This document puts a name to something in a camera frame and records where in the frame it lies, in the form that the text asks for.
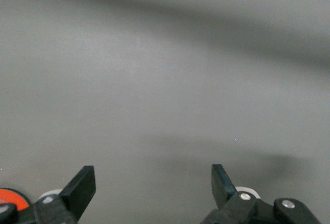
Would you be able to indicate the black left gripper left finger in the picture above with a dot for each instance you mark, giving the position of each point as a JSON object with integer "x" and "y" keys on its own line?
{"x": 77, "y": 190}

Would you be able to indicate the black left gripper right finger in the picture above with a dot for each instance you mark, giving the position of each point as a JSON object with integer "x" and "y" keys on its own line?
{"x": 224, "y": 190}

